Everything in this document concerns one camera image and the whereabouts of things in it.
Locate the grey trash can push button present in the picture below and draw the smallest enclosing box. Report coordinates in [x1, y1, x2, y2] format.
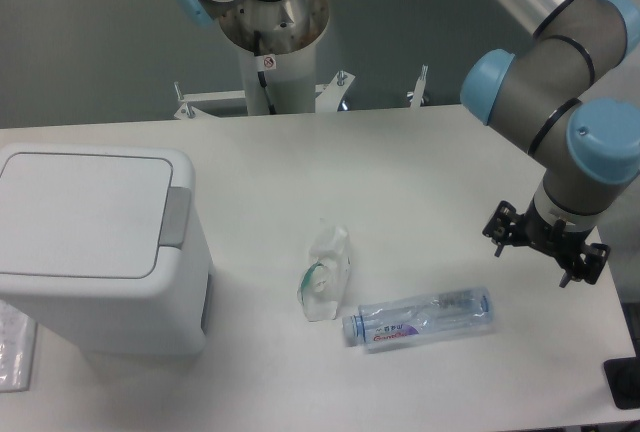
[158, 187, 192, 249]

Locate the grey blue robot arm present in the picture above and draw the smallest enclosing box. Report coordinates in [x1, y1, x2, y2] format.
[176, 0, 639, 284]

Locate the black device at edge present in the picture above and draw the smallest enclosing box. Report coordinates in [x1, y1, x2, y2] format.
[603, 357, 639, 410]

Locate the white plastic trash can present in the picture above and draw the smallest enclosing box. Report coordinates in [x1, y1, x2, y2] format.
[1, 143, 213, 355]

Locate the crushed clear plastic bottle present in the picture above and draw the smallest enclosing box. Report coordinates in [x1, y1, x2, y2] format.
[342, 287, 494, 353]

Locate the crumpled clear plastic bag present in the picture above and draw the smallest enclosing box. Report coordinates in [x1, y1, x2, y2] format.
[297, 224, 352, 322]

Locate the laminated paper sheet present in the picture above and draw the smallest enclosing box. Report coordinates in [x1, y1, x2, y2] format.
[1, 301, 37, 393]

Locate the black cable on pedestal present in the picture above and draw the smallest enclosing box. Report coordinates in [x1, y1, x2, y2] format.
[252, 31, 278, 116]

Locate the white pedestal base frame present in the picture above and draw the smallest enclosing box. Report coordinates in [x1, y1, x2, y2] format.
[174, 64, 430, 120]

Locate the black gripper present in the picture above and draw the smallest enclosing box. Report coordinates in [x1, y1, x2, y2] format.
[482, 200, 611, 288]

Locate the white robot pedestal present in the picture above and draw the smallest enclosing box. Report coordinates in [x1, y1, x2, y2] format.
[219, 0, 329, 116]

